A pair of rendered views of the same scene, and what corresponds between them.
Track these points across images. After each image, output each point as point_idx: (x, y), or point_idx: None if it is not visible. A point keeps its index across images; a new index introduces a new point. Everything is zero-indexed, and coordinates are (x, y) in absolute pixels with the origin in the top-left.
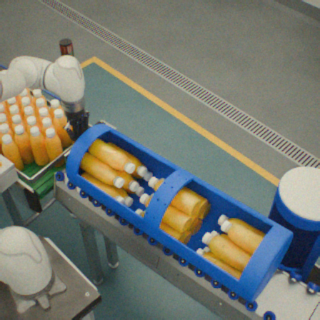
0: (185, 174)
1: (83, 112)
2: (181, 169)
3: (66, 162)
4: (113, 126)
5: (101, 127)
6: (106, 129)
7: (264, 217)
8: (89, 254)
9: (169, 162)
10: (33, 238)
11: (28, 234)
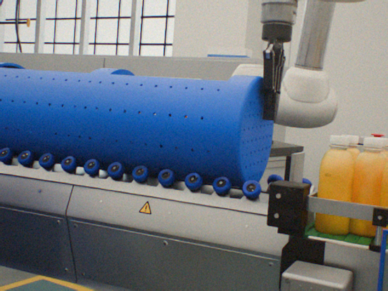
0: (100, 72)
1: (261, 33)
2: (105, 76)
3: (302, 171)
4: (294, 273)
5: (243, 78)
6: (233, 79)
7: (0, 71)
8: None
9: (123, 79)
10: (237, 70)
11: (241, 66)
